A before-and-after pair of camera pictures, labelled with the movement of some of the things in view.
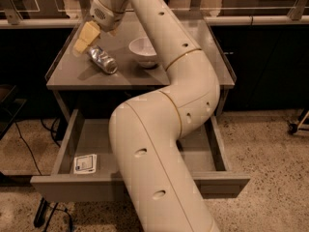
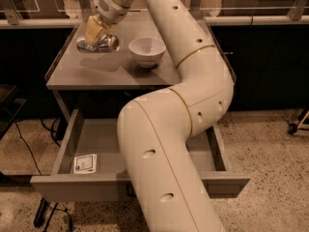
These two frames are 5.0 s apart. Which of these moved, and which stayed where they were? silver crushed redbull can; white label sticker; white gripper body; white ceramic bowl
Moved: silver crushed redbull can
Stayed: white label sticker; white ceramic bowl; white gripper body
